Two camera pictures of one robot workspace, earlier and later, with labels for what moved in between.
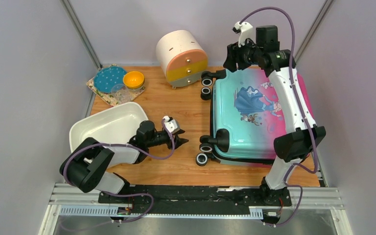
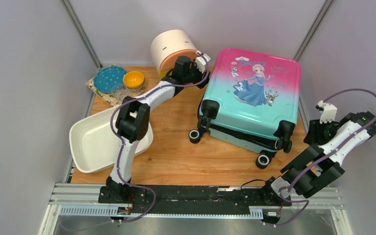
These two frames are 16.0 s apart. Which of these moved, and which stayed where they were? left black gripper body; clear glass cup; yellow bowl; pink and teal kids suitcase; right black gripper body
Moved: pink and teal kids suitcase; left black gripper body; right black gripper body
Stayed: yellow bowl; clear glass cup
